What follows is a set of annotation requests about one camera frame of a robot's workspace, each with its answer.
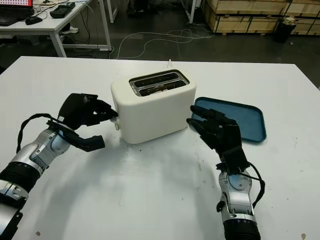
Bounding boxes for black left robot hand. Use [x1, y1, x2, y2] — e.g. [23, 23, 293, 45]
[57, 92, 119, 131]

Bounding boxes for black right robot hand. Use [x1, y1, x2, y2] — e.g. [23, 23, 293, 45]
[186, 104, 244, 158]

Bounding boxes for white bread slice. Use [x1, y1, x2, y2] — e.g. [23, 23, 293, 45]
[147, 84, 176, 93]

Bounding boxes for blue plastic tray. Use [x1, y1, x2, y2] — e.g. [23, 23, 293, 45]
[193, 96, 267, 144]

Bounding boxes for cream white toaster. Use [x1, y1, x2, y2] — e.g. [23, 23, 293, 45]
[110, 69, 198, 145]

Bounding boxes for white desk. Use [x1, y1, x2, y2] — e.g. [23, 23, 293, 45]
[0, 0, 113, 58]

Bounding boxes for black computer mouse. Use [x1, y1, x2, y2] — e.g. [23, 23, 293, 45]
[24, 16, 43, 25]

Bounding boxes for black handheld device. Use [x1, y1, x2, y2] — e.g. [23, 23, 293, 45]
[49, 1, 76, 19]

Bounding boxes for black laptop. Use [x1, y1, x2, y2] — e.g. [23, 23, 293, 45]
[0, 0, 35, 27]

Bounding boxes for wooden crates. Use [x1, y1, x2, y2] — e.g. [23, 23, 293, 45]
[202, 0, 320, 36]

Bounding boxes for black bin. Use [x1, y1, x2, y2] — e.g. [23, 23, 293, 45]
[273, 15, 298, 43]

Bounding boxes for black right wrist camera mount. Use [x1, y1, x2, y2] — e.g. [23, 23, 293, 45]
[216, 146, 250, 175]

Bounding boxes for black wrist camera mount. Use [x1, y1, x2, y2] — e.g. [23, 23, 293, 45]
[216, 146, 250, 175]
[46, 119, 106, 153]

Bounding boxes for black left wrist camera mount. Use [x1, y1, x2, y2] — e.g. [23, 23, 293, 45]
[46, 119, 106, 153]

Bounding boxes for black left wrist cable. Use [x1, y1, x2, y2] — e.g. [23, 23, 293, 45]
[16, 113, 61, 153]

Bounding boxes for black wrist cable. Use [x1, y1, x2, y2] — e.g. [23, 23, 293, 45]
[16, 113, 61, 153]
[239, 163, 266, 208]

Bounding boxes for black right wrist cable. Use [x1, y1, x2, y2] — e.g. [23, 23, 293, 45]
[239, 163, 266, 208]

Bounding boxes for white floor cable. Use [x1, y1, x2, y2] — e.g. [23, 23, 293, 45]
[109, 28, 216, 60]

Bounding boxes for white desk frame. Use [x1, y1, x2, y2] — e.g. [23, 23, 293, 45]
[106, 0, 198, 25]

